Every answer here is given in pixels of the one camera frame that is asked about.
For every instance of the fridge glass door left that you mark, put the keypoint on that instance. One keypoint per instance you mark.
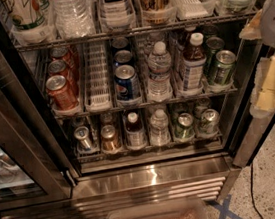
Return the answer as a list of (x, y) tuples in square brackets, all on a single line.
[(38, 169)]

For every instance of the large water bottle top shelf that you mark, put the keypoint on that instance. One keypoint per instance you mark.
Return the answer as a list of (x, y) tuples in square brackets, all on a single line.
[(73, 18)]

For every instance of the empty white tray middle shelf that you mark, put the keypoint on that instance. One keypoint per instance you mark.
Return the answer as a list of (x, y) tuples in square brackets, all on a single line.
[(97, 84)]

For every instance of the red can front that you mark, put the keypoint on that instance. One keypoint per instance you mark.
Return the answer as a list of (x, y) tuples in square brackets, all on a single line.
[(59, 89)]

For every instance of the tea bottle bottom shelf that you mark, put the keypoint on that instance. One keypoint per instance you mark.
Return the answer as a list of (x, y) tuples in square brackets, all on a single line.
[(135, 131)]

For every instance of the water bottle middle shelf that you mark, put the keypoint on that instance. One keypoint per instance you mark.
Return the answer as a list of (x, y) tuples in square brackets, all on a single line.
[(159, 67)]

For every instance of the green can shelf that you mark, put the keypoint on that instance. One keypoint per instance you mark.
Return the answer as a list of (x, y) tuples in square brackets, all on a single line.
[(183, 127), (208, 123), (211, 46), (221, 68)]

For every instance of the blue pepsi can front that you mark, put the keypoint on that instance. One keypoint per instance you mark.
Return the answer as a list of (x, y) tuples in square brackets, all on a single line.
[(126, 83)]

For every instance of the blue pepsi can middle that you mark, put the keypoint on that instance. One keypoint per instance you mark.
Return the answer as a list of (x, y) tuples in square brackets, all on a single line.
[(123, 57)]

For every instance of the blue pepsi can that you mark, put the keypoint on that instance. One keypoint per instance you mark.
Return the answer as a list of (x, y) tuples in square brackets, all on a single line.
[(123, 57), (126, 83)]

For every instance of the gold can bottom shelf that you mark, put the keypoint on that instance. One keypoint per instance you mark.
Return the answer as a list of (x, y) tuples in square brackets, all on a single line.
[(110, 138)]

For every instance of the green can bottom shelf left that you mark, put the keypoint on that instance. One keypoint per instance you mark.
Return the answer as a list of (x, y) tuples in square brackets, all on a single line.
[(183, 127)]

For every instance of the tea bottle middle shelf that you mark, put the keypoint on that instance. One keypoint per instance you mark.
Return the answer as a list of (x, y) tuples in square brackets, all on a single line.
[(192, 63)]

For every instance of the red can middle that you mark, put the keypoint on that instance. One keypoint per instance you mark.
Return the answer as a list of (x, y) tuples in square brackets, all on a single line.
[(60, 67)]

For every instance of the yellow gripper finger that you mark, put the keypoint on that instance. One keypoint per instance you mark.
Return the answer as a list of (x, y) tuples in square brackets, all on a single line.
[(251, 30), (263, 94)]

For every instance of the green can middle shelf back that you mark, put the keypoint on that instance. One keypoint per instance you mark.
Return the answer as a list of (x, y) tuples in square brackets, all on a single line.
[(211, 46)]

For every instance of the white label bottle top shelf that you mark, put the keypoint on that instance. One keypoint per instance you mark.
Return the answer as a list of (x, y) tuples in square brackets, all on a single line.
[(116, 14)]

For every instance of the red can back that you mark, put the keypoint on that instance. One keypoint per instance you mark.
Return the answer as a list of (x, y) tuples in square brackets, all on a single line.
[(65, 54)]

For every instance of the fridge door right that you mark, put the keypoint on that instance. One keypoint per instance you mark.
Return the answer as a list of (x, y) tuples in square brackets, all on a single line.
[(265, 111)]

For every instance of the tea bottle shelf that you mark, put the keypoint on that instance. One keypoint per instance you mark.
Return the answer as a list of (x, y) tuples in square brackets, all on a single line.
[(192, 63), (135, 131)]

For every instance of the green can middle shelf front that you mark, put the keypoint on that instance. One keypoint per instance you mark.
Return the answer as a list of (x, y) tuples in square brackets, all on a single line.
[(221, 68)]

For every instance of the red can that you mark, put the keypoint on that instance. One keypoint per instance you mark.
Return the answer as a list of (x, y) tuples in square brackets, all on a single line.
[(59, 89), (65, 54), (60, 67)]

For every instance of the clear water bottle bottom shelf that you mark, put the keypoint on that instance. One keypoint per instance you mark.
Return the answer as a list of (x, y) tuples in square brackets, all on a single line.
[(159, 133)]

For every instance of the silver can bottom shelf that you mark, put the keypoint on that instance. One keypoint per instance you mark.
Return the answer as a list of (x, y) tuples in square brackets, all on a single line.
[(84, 139)]

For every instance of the green can bottom shelf right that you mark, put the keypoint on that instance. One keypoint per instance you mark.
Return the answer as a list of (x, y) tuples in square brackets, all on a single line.
[(208, 123)]

